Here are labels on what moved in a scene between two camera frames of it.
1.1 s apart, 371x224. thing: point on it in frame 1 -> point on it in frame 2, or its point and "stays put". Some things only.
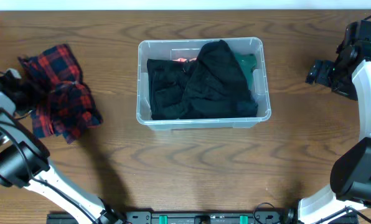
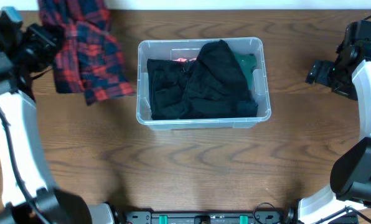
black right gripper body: (341, 81) stays put
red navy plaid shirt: (69, 107) -> (91, 60)
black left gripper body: (18, 94) -> (44, 43)
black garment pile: (213, 86) stays put
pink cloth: (183, 60) stays put
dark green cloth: (247, 61) stays put
